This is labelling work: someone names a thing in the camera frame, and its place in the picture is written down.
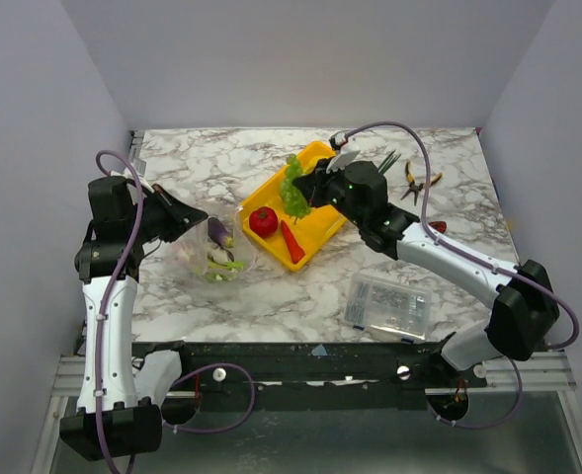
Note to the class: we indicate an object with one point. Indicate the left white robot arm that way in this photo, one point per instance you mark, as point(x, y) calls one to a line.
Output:
point(118, 412)

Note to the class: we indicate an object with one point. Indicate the yellow handled pliers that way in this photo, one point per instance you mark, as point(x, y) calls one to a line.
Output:
point(414, 189)

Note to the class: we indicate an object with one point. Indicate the yellow plastic tray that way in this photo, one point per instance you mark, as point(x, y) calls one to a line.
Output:
point(310, 233)

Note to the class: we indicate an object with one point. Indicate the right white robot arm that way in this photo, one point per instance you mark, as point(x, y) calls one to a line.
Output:
point(519, 298)

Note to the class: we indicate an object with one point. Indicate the red tomato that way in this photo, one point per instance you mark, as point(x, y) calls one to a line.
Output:
point(263, 222)

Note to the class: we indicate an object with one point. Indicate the green chives bunch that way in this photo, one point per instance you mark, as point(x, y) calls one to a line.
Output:
point(388, 161)

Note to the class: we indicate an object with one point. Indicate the red chili pepper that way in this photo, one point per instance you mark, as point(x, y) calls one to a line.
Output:
point(295, 250)

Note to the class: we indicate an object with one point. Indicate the celery stalk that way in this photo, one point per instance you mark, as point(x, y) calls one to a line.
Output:
point(223, 272)

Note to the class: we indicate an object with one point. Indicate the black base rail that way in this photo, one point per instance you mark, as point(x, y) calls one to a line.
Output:
point(312, 377)

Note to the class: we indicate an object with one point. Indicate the purple eggplant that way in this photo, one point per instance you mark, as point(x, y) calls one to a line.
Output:
point(219, 234)

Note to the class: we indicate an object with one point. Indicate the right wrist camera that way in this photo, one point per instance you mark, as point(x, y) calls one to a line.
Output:
point(346, 151)

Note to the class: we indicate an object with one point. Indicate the clear plastic screw box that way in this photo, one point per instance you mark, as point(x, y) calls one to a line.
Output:
point(388, 311)

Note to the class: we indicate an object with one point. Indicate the green lettuce leaf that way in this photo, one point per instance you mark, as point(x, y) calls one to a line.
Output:
point(294, 203)

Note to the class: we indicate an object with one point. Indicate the red utility knife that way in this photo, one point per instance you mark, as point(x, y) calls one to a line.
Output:
point(439, 225)

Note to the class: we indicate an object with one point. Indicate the clear zip top bag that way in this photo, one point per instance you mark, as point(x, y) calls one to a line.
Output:
point(188, 256)

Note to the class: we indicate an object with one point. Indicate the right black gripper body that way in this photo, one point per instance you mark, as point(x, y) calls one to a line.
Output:
point(324, 181)

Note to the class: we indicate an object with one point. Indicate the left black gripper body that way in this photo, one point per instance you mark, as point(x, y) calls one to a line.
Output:
point(161, 217)

